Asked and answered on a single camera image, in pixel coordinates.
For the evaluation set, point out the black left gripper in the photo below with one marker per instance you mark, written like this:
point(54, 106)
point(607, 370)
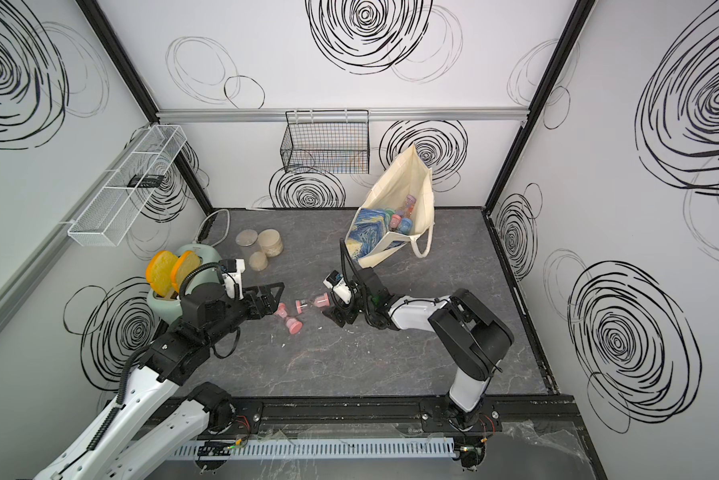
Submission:
point(270, 305)

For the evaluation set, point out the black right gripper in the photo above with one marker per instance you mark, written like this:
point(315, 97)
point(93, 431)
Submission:
point(337, 315)

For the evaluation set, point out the pink hourglass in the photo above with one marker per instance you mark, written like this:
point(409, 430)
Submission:
point(294, 325)
point(319, 302)

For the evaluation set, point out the canvas bag with starry print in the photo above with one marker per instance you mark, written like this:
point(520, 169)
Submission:
point(399, 211)

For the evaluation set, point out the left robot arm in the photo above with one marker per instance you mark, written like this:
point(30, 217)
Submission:
point(108, 449)

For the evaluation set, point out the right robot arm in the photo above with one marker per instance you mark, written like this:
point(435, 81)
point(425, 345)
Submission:
point(472, 334)

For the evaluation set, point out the short jar with beige lid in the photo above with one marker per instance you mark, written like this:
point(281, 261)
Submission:
point(271, 242)

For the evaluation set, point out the tall glass jar with rice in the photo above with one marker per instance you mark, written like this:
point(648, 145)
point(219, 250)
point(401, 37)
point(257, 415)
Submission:
point(255, 258)

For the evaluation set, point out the yellow toast slice right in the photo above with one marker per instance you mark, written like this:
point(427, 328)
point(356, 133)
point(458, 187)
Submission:
point(187, 263)

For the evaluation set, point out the yellow toast slice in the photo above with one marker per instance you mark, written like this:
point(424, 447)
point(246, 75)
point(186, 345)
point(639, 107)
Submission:
point(158, 273)
point(187, 263)

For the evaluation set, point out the mint green toaster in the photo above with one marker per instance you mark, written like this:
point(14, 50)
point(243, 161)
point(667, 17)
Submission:
point(169, 309)

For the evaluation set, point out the yellow toast slice left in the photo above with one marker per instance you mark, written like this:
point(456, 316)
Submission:
point(158, 273)

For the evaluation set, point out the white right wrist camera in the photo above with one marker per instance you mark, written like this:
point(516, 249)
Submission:
point(337, 284)

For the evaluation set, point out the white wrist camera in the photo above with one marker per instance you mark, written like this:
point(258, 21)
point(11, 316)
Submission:
point(337, 284)
point(232, 275)

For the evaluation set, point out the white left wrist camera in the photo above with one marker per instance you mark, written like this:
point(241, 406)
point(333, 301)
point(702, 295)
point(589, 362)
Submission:
point(232, 275)

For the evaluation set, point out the white slotted cable duct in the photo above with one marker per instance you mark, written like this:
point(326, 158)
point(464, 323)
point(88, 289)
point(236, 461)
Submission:
point(319, 449)

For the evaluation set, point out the black wire basket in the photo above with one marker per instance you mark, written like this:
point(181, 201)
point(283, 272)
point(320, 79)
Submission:
point(333, 141)

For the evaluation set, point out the white wire shelf basket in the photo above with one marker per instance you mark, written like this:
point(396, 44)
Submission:
point(144, 183)

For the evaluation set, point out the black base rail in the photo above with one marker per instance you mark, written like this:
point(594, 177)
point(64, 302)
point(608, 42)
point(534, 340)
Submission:
point(430, 413)

